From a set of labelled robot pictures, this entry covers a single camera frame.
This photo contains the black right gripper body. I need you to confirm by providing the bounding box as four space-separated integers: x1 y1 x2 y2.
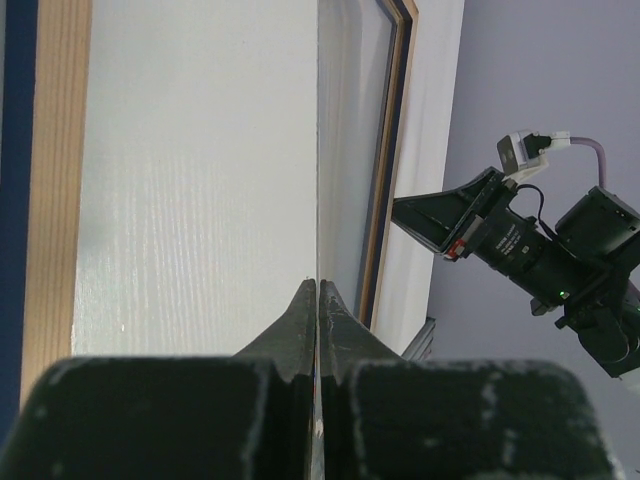
444 175 604 305

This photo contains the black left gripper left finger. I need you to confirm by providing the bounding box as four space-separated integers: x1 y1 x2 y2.
1 280 316 479

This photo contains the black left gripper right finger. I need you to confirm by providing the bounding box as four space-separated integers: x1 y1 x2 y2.
319 280 618 479

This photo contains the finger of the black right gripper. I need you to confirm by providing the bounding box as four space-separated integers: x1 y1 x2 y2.
394 220 454 258
392 169 503 235

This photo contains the clear acrylic sheet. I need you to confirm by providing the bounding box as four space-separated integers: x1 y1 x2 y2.
71 1 392 356

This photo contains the blue wooden picture frame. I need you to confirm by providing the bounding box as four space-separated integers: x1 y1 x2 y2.
1 1 403 412

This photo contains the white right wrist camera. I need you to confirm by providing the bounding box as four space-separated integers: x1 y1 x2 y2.
497 130 571 184

